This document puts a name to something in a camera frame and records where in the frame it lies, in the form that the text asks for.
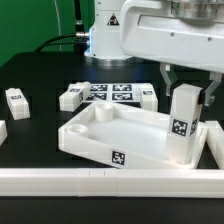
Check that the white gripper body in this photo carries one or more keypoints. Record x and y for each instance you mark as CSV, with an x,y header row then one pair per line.
x,y
188,33

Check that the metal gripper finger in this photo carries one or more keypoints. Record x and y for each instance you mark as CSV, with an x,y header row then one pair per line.
x,y
169,76
207,96

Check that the white desk top tray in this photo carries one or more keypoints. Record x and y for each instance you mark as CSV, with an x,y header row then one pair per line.
x,y
124,137

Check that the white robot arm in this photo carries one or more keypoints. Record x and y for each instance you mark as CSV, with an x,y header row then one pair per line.
x,y
104,36

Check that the fiducial marker sheet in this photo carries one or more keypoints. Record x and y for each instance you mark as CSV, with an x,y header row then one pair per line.
x,y
116,92

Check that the white right fence rail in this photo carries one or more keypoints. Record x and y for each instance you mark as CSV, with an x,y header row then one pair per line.
x,y
215,141

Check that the white fence rail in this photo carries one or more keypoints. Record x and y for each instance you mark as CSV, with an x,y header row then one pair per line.
x,y
215,141
112,182

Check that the white front fence rail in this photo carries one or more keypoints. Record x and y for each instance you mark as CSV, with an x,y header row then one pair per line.
x,y
112,182

